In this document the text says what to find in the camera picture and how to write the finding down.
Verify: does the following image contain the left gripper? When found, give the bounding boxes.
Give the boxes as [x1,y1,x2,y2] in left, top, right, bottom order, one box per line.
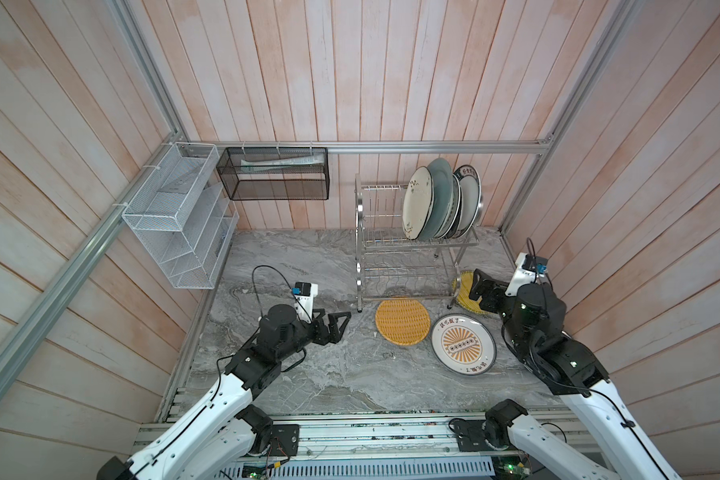
[276,307,351,361]

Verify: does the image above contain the yellow woven pattern plate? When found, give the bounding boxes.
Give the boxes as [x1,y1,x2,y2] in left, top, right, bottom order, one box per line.
[453,271,489,316]

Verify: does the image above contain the orange woven pattern plate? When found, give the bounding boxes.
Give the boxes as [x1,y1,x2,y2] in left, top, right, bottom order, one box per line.
[375,299,431,346]

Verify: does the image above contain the light green flower plate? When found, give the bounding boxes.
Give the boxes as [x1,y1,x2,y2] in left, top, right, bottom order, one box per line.
[438,174,454,238]

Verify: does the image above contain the stainless steel dish rack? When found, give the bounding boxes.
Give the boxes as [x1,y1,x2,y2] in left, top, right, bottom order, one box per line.
[354,176,479,312]

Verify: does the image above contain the white plate green lettered rim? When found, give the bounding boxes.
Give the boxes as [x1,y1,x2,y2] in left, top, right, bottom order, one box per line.
[454,165,482,238]

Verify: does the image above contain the cream floral plate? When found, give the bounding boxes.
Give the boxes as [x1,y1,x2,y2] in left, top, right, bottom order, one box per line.
[402,166,433,240]

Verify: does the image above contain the large teal plate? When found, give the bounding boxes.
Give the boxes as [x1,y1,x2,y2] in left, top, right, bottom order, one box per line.
[418,158,454,241]

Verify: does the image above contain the small orange sunburst plate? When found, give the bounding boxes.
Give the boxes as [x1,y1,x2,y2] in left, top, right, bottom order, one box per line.
[444,174,462,239]

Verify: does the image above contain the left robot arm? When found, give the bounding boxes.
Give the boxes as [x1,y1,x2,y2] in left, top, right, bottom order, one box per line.
[97,304,351,479]

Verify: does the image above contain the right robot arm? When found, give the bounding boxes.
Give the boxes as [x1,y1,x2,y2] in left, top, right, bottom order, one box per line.
[469,267,679,479]

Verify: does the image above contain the large orange sunburst plate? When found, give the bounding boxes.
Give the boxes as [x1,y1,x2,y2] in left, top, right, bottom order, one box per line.
[431,314,497,376]

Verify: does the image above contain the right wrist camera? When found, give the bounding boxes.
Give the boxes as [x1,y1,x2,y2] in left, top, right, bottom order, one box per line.
[505,252,549,297]

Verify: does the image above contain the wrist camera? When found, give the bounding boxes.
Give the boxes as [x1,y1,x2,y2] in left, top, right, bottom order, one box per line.
[292,282,318,323]
[505,252,549,297]

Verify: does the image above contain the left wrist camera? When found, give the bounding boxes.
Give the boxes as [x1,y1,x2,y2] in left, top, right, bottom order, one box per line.
[292,282,318,323]

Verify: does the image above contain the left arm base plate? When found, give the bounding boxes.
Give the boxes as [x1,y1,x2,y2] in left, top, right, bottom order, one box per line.
[259,424,300,457]

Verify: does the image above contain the aluminium frame rail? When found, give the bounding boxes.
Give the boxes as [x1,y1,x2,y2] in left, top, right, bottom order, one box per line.
[187,140,551,155]

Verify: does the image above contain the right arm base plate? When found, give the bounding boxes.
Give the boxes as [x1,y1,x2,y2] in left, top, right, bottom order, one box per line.
[448,418,510,452]

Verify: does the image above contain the black wire mesh basket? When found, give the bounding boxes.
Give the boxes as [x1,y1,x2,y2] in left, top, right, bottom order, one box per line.
[216,146,330,201]

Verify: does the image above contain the white wire mesh shelf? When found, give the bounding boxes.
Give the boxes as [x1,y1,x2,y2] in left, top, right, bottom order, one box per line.
[123,142,239,290]

